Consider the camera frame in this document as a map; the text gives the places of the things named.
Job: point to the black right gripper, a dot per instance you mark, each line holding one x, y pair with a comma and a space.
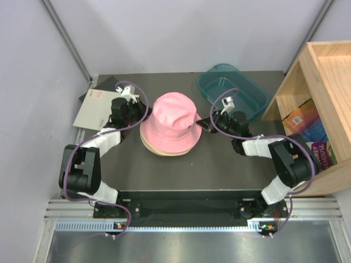
206, 124

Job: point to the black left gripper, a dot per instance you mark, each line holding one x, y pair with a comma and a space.
141, 107

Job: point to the pink bucket hat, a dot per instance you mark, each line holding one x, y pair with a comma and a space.
172, 127

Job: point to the beige black reversible hat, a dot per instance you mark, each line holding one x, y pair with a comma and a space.
147, 144

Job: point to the cream bucket hat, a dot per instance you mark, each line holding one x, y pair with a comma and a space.
168, 154

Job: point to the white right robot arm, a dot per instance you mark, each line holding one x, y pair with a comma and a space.
293, 160

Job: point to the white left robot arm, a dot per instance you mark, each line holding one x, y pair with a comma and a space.
80, 171

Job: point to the white calibration board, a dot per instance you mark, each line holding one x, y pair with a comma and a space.
95, 110

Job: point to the dark grey foam pad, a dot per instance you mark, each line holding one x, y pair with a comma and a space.
107, 85

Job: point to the teal plastic bin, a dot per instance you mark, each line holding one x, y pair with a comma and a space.
252, 99

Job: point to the purple treehouse book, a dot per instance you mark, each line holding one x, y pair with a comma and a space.
324, 153

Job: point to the wooden shelf box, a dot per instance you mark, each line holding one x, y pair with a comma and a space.
322, 73

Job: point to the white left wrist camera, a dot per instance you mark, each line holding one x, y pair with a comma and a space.
127, 92

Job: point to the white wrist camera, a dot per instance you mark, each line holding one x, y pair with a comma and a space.
228, 105
127, 92

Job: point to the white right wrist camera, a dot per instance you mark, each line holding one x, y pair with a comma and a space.
228, 105

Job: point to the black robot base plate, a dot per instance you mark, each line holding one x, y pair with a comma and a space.
197, 208

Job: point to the aluminium frame rail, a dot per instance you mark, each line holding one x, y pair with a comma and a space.
69, 216

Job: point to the aluminium corner post left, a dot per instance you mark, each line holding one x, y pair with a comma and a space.
53, 15

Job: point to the aluminium corner post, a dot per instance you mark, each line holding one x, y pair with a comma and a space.
53, 15
324, 10

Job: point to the aluminium corner post right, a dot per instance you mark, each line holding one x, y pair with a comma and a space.
324, 10

